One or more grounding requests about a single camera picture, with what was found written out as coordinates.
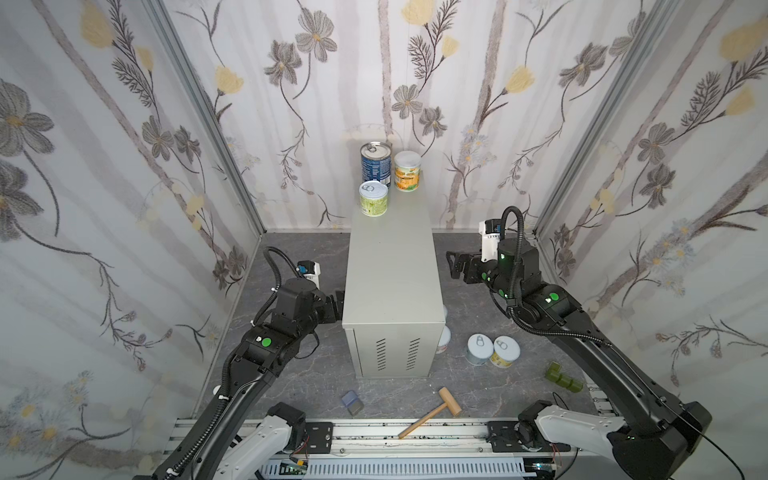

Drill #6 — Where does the pink labelled white can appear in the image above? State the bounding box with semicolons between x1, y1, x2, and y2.
436;326;452;354

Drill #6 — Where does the teal labelled white can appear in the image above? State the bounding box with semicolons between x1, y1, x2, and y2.
466;333;494;367

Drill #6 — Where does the green labelled white can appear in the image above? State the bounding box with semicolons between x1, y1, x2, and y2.
359;180;389;217

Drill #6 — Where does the orange can with plastic lid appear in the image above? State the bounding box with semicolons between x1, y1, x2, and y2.
394;151;422;192

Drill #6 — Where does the blue labelled tin can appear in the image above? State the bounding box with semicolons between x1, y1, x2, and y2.
360;141;392;187

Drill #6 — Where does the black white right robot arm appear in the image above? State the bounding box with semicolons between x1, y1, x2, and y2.
446;206;712;479

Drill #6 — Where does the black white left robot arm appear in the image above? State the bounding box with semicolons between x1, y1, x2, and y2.
146;246;344;479

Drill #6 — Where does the grey metal cabinet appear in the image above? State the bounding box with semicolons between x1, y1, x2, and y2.
342;187;445;379

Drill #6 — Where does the yellow labelled white can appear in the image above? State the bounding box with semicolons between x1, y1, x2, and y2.
490;336;521;369

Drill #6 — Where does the small grey blue block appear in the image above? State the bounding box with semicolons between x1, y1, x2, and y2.
341;390;364;416

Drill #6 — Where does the green toy block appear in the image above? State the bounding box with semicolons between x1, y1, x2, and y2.
544;362;584;393

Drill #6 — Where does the wooden mallet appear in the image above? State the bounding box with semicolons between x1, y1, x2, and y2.
398;387;462;440

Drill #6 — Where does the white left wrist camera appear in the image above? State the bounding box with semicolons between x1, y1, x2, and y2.
297;260;321;289

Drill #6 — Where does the aluminium rail base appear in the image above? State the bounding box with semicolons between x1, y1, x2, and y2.
167;416;667;480

